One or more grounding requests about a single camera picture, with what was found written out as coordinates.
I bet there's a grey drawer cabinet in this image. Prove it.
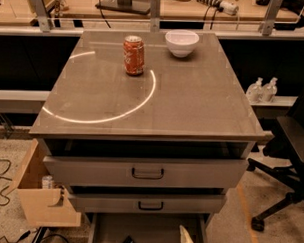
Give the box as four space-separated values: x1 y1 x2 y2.
25 25 269 243

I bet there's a small can in box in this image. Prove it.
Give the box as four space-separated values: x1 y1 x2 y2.
42 175 54 189

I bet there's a white ceramic bowl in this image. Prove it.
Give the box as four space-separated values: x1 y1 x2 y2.
165 29 199 58

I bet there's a black monitor stand base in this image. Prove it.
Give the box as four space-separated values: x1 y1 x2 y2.
96 0 150 15

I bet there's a white power strip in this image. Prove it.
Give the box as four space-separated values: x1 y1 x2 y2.
195 0 240 16

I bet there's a wooden side box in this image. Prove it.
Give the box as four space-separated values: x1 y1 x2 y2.
5 139 82 227

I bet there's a right clear sanitizer bottle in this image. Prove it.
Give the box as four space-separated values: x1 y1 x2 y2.
261 78 278 103

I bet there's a black office chair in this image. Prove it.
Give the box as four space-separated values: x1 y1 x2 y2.
247 89 304 231

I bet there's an orange soda can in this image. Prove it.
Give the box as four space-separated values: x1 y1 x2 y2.
123 35 144 76

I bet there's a middle grey drawer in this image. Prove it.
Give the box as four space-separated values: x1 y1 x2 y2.
68 194 226 214

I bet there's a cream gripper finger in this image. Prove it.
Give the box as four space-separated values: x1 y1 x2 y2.
179 226 194 243

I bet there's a bottom open grey drawer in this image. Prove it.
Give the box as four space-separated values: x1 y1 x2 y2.
88 213 208 243

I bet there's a top grey drawer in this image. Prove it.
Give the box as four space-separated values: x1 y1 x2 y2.
43 156 248 188

